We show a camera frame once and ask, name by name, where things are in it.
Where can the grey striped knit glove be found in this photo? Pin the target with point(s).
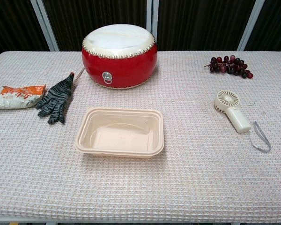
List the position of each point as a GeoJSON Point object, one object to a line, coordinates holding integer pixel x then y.
{"type": "Point", "coordinates": [58, 98]}

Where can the pink waffle-weave tablecloth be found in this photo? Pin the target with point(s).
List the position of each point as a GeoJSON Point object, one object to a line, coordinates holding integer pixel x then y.
{"type": "Point", "coordinates": [140, 187]}

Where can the dark red grape bunch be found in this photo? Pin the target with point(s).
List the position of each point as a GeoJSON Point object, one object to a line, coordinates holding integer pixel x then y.
{"type": "Point", "coordinates": [234, 66]}

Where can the grey metal partition post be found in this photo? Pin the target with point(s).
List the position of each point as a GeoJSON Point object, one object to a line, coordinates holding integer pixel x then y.
{"type": "Point", "coordinates": [152, 18]}
{"type": "Point", "coordinates": [45, 28]}
{"type": "Point", "coordinates": [250, 25]}

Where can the white handheld fan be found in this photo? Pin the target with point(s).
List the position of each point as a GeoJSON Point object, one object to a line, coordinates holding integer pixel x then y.
{"type": "Point", "coordinates": [241, 122]}

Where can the dark ribbed partition panel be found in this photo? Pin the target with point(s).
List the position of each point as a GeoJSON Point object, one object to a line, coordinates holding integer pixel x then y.
{"type": "Point", "coordinates": [96, 18]}
{"type": "Point", "coordinates": [201, 23]}
{"type": "Point", "coordinates": [11, 23]}
{"type": "Point", "coordinates": [276, 23]}

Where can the orange and white snack bag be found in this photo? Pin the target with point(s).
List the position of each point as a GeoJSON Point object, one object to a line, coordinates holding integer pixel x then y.
{"type": "Point", "coordinates": [14, 98]}

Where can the red drum with white skin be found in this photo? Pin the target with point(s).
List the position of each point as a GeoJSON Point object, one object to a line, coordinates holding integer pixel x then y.
{"type": "Point", "coordinates": [119, 68]}

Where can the beige plastic food container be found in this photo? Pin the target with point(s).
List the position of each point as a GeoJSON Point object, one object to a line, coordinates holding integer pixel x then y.
{"type": "Point", "coordinates": [119, 136]}

